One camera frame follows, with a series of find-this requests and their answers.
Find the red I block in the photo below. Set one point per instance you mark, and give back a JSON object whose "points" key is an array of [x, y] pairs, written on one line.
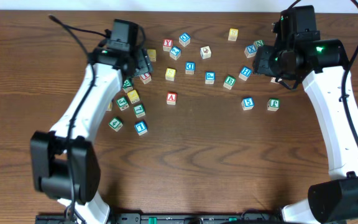
{"points": [[145, 78]]}

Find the blue D block top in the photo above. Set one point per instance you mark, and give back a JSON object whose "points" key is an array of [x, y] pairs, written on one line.
{"points": [[184, 39]]}

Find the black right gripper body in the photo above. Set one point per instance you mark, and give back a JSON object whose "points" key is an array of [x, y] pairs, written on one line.
{"points": [[271, 63]]}

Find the red Y block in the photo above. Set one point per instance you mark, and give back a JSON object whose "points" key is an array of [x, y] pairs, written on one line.
{"points": [[167, 44]]}

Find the blue d block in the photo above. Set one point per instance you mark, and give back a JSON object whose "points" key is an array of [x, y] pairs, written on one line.
{"points": [[190, 68], [184, 39]]}

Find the blue P block middle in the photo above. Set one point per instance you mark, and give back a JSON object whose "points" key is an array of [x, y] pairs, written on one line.
{"points": [[210, 78]]}

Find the blue 5 block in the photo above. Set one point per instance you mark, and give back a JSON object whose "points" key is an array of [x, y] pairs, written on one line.
{"points": [[247, 103]]}

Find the white picture block right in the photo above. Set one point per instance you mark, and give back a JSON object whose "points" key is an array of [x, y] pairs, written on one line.
{"points": [[273, 80]]}

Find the blue X block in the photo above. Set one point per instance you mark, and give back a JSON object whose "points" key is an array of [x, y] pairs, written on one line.
{"points": [[250, 51]]}

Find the yellow K block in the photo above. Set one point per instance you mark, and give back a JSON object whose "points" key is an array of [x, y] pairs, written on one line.
{"points": [[133, 96]]}

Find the red A block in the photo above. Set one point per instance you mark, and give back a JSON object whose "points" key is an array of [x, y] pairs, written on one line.
{"points": [[171, 98]]}

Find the green j block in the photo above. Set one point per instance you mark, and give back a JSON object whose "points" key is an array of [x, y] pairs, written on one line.
{"points": [[273, 104], [122, 103]]}

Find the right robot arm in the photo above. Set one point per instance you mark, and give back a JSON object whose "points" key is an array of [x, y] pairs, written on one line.
{"points": [[321, 67]]}

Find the yellow S block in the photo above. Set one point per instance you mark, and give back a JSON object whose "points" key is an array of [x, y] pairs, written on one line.
{"points": [[170, 74]]}

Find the yellow C block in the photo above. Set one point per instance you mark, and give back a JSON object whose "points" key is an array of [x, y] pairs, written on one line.
{"points": [[109, 108]]}

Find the green R block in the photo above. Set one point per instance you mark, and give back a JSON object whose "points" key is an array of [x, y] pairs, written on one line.
{"points": [[127, 85]]}

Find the blue D block middle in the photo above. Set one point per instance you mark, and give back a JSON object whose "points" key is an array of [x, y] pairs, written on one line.
{"points": [[190, 68]]}

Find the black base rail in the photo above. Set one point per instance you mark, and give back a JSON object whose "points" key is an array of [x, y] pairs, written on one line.
{"points": [[135, 218]]}

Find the yellow block top right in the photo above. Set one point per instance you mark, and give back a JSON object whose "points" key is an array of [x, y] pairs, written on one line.
{"points": [[233, 34]]}

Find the blue T block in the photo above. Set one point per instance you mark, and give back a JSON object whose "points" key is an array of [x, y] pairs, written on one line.
{"points": [[141, 128]]}

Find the white picture block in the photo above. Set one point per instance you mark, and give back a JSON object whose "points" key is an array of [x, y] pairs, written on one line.
{"points": [[205, 52], [273, 80]]}

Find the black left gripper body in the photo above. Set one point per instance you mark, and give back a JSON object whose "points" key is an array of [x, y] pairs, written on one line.
{"points": [[145, 65]]}

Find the green L block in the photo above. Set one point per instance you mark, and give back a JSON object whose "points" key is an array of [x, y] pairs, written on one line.
{"points": [[139, 110]]}

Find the yellow O block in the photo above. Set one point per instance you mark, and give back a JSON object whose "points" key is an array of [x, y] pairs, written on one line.
{"points": [[152, 55]]}

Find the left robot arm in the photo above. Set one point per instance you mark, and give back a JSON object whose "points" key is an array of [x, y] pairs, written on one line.
{"points": [[64, 164]]}

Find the blue H block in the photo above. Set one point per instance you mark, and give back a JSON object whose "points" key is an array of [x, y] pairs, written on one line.
{"points": [[245, 73]]}

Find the green J block left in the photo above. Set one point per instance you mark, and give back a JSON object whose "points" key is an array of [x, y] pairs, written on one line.
{"points": [[122, 103]]}

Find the green B block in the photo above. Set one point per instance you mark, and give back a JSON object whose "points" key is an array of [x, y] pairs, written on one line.
{"points": [[229, 82]]}

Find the green J block right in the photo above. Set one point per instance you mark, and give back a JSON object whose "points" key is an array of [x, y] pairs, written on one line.
{"points": [[273, 104]]}

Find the blue 2 block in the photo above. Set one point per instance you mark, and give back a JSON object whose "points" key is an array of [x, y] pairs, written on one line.
{"points": [[175, 53]]}

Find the green 4 block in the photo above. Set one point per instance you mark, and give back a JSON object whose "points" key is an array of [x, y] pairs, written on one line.
{"points": [[116, 124]]}

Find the white picture block middle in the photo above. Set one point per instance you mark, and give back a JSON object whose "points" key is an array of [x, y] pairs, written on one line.
{"points": [[205, 52]]}

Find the green N block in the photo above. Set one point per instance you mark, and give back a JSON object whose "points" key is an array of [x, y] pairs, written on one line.
{"points": [[258, 43]]}

